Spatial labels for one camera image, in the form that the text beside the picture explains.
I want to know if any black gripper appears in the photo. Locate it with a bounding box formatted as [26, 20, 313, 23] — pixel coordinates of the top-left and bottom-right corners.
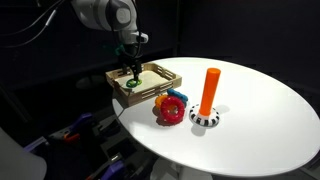
[117, 43, 142, 81]

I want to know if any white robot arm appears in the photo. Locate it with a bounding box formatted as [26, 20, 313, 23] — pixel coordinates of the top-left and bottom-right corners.
[71, 0, 148, 81]

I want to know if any wooden tray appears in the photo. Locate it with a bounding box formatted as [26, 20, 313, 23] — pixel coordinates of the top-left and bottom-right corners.
[106, 63, 182, 106]

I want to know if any orange peg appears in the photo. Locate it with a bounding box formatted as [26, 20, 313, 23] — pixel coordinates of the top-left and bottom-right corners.
[199, 68, 221, 116]

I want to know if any white round table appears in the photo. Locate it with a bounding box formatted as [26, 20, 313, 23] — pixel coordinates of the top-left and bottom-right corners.
[112, 57, 320, 178]

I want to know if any light green ring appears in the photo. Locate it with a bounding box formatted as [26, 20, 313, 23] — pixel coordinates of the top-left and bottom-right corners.
[125, 78, 143, 89]

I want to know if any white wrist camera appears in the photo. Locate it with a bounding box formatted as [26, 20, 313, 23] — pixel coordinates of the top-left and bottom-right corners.
[132, 31, 149, 44]

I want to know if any orange ring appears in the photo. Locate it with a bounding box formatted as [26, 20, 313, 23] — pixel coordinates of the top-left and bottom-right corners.
[154, 94, 170, 110]

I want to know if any blue ring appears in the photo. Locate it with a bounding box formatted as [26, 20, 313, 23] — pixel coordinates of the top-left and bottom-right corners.
[166, 88, 189, 104]

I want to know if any red ring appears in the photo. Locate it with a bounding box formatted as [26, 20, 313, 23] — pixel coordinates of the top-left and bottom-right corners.
[160, 95, 186, 126]

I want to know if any black white striped base ring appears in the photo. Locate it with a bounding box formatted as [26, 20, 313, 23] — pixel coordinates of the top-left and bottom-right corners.
[188, 103, 221, 128]

